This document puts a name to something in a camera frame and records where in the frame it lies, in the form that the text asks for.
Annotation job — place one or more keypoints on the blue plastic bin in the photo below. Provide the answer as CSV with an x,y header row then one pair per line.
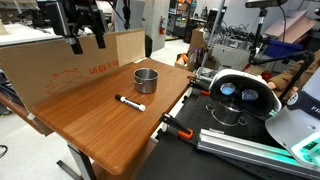
x,y
283,48

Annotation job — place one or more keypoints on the black camera stand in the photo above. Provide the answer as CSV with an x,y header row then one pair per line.
x,y
258,33

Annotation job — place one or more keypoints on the white VR headset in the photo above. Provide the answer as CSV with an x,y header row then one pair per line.
x,y
246,77

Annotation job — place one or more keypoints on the small wooden box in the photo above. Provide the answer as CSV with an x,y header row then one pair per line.
x,y
2,28

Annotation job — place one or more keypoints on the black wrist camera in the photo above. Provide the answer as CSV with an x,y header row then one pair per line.
x,y
53,20

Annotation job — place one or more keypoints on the aluminium extrusion rail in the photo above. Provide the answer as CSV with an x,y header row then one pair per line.
x,y
246,148

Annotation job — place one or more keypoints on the long white table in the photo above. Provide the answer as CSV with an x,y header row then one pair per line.
x,y
20,35

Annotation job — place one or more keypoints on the leaning cardboard sheets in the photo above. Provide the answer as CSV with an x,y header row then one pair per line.
x,y
293,25

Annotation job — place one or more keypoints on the box with orange items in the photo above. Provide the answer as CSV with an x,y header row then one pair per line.
x,y
185,61

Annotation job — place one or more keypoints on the brown cardboard box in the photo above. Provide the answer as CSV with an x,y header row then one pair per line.
x,y
197,38

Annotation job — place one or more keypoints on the red fire extinguisher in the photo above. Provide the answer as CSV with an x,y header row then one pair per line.
x,y
162,25

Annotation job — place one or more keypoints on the black optical breadboard platform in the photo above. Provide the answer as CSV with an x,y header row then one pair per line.
x,y
173,160

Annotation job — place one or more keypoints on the black stereo camera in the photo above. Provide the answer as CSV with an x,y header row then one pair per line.
x,y
266,3

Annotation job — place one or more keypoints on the large printed cardboard sheet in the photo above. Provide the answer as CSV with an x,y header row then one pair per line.
x,y
40,70

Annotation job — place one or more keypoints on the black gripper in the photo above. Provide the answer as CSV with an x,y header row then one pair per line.
x,y
85,13

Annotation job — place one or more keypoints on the black orange bar clamp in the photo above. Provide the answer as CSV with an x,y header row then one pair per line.
x,y
185,134
196,85

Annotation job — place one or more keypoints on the silver metal pole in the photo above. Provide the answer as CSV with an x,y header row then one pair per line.
x,y
213,30

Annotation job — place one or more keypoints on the grey white robot base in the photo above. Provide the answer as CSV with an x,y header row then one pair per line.
x,y
293,133

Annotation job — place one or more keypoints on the black white marker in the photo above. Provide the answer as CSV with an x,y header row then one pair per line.
x,y
131,103

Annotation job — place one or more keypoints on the grey equipment case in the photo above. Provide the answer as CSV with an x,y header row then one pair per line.
x,y
230,55

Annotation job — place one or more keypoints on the grey metal table frame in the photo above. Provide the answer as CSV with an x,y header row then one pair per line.
x,y
81,160

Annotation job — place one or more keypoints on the person in brown jacket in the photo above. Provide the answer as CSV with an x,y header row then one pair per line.
x,y
286,78

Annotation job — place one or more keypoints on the black equipment pile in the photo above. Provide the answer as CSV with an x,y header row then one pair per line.
x,y
33,18

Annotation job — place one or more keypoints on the small steel pot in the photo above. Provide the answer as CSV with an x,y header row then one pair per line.
x,y
145,85

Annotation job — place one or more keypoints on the background shelf rack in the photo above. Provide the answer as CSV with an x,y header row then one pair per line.
x,y
181,20

